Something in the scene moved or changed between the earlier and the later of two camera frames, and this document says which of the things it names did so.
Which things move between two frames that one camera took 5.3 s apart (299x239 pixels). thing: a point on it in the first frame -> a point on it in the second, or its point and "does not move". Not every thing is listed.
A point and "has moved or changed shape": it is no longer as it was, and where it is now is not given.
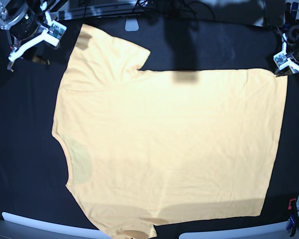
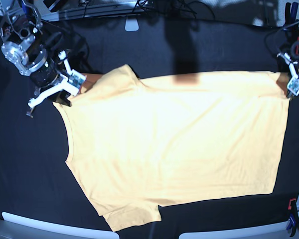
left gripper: (28, 27) -> (48, 76)
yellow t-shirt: (143, 147) has moved or changed shape
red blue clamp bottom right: (294, 219) does not move
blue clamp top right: (291, 11) does not move
